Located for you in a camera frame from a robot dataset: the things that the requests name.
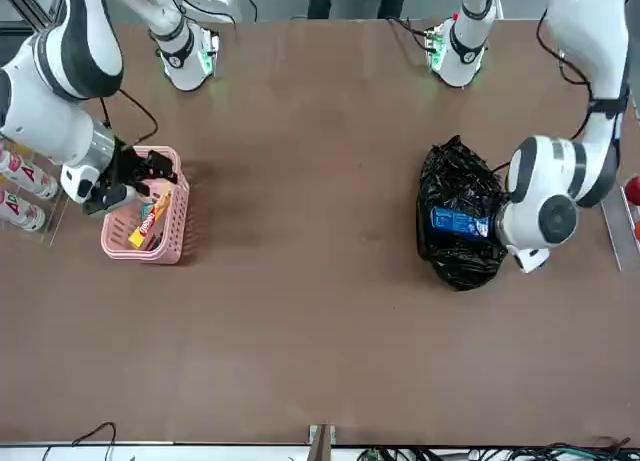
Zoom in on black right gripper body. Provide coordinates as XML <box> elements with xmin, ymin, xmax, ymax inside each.
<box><xmin>108</xmin><ymin>138</ymin><xmax>151</xmax><ymax>188</ymax></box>

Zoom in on long yellow snack box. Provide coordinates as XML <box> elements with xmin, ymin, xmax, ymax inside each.
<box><xmin>127</xmin><ymin>190</ymin><xmax>174</xmax><ymax>250</ymax></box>

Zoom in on blue snack box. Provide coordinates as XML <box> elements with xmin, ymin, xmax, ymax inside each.
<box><xmin>430</xmin><ymin>205</ymin><xmax>497</xmax><ymax>240</ymax></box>

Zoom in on pink plastic basket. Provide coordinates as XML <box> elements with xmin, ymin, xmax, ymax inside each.
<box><xmin>100</xmin><ymin>145</ymin><xmax>192</xmax><ymax>266</ymax></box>

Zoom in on black plastic bag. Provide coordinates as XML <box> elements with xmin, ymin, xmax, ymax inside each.
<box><xmin>415</xmin><ymin>134</ymin><xmax>512</xmax><ymax>293</ymax></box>

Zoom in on clear acrylic bottle stand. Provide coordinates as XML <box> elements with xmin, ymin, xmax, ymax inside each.
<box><xmin>0</xmin><ymin>133</ymin><xmax>70</xmax><ymax>248</ymax></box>

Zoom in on pink cap white bottle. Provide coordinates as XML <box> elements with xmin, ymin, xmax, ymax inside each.
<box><xmin>0</xmin><ymin>148</ymin><xmax>60</xmax><ymax>200</ymax></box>
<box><xmin>0</xmin><ymin>188</ymin><xmax>48</xmax><ymax>231</ymax></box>

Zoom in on clear acrylic fruit stand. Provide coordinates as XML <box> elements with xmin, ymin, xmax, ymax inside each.
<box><xmin>601</xmin><ymin>184</ymin><xmax>640</xmax><ymax>273</ymax></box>

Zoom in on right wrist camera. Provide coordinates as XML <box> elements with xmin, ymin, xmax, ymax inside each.
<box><xmin>81</xmin><ymin>183</ymin><xmax>139</xmax><ymax>217</ymax></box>

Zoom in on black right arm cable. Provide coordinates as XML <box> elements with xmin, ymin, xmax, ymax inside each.
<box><xmin>98</xmin><ymin>86</ymin><xmax>160</xmax><ymax>150</ymax></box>

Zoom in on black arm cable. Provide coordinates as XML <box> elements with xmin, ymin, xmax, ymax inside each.
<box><xmin>535</xmin><ymin>8</ymin><xmax>632</xmax><ymax>143</ymax></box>
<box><xmin>98</xmin><ymin>86</ymin><xmax>160</xmax><ymax>150</ymax></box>

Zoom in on black desk cable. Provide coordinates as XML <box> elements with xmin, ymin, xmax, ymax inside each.
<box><xmin>71</xmin><ymin>420</ymin><xmax>118</xmax><ymax>451</ymax></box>

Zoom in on black left base cables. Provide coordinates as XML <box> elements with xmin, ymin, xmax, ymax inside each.
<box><xmin>385</xmin><ymin>14</ymin><xmax>437</xmax><ymax>52</ymax></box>

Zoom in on aluminium frame post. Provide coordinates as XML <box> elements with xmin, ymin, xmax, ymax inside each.
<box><xmin>306</xmin><ymin>422</ymin><xmax>338</xmax><ymax>461</ymax></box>

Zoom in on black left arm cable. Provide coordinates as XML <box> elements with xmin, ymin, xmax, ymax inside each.
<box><xmin>535</xmin><ymin>8</ymin><xmax>632</xmax><ymax>143</ymax></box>

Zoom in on tangled black desk cables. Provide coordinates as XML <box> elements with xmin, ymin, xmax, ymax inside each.
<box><xmin>357</xmin><ymin>434</ymin><xmax>635</xmax><ymax>461</ymax></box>

